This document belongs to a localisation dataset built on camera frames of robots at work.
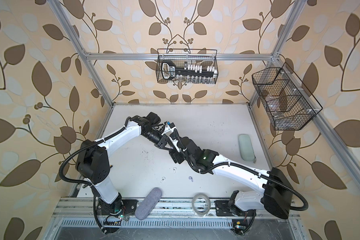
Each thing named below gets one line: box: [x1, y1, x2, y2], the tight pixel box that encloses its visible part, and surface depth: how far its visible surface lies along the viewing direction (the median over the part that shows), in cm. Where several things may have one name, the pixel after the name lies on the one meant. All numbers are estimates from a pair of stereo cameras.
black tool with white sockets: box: [161, 60, 219, 80], surface depth 84 cm
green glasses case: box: [238, 133, 257, 164], surface depth 96 cm
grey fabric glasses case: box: [134, 187, 163, 221], surface depth 75 cm
